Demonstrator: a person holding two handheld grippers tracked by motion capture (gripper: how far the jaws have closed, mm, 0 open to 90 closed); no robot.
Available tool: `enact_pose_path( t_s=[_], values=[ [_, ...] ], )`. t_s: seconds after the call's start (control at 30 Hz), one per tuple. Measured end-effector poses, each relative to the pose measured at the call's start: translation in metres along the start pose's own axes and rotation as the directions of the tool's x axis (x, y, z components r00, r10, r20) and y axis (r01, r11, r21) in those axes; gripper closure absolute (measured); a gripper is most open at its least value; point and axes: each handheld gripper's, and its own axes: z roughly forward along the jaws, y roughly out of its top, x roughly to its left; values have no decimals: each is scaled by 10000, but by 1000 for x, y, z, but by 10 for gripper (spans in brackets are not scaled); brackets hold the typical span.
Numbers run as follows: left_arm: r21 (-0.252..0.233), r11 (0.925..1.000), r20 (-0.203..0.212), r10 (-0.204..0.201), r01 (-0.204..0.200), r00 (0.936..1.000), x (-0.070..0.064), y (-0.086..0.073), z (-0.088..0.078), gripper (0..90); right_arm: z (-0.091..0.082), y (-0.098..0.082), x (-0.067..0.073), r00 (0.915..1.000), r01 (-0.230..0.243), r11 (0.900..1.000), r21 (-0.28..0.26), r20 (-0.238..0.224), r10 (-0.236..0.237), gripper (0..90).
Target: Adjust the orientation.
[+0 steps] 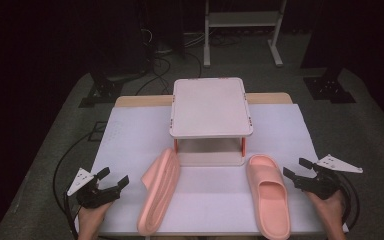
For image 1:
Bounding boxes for black stand base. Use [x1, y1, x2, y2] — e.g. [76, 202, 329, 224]
[302, 67, 357, 105]
[78, 64, 125, 109]

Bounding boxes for white metal stand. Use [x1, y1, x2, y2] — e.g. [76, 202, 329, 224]
[202, 0, 288, 69]

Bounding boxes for wooden table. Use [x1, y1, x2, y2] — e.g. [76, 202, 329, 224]
[113, 92, 294, 108]

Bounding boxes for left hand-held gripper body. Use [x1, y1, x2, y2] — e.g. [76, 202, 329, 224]
[67, 167, 122, 210]

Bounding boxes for white two-tier shoe rack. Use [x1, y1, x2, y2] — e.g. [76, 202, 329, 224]
[168, 77, 255, 168]

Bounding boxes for pink slipper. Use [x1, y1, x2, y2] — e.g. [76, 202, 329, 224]
[136, 147, 182, 237]
[245, 153, 292, 240]

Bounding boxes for person's right hand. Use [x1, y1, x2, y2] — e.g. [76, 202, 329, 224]
[307, 191, 348, 240]

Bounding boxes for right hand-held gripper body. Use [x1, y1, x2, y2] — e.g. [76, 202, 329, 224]
[293, 153, 364, 201]

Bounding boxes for white table mat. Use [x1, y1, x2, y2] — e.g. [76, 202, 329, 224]
[74, 103, 350, 236]

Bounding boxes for black floor cables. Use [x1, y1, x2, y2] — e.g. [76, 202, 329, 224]
[134, 28, 203, 97]

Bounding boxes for black square floor frame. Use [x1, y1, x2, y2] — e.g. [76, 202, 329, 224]
[87, 121, 108, 142]

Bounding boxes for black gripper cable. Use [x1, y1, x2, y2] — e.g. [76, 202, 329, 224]
[337, 172, 361, 232]
[52, 132, 98, 240]

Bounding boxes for person's left hand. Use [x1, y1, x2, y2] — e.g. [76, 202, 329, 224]
[77, 201, 113, 240]

